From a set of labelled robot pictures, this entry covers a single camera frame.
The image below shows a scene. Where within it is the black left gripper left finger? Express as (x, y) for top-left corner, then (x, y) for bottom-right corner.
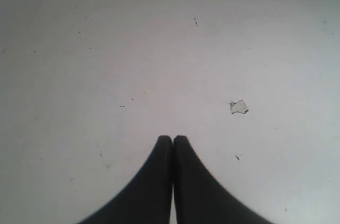
(81, 135), (173, 223)

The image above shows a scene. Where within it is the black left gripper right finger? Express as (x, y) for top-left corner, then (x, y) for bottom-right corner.
(173, 135), (270, 223)

